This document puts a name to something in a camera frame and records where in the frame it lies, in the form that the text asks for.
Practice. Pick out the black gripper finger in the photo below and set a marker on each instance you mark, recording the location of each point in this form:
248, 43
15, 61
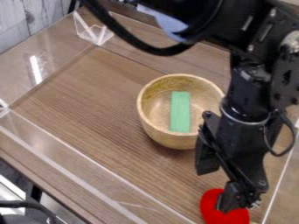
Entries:
206, 158
236, 197

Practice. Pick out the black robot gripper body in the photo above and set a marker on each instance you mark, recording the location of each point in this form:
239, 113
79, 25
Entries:
240, 143

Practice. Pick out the red plush object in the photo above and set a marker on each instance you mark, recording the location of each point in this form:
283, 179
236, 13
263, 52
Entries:
214, 216

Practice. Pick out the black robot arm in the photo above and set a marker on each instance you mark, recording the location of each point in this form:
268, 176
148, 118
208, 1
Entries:
259, 30

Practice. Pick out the green rectangular block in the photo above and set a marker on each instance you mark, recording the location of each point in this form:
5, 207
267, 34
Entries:
180, 112

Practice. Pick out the wooden bowl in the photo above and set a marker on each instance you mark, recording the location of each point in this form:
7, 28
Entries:
170, 106

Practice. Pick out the clear acrylic front wall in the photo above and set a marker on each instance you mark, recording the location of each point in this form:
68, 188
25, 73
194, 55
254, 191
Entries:
88, 188

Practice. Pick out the clear acrylic corner bracket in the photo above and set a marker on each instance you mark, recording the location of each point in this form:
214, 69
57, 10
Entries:
95, 34

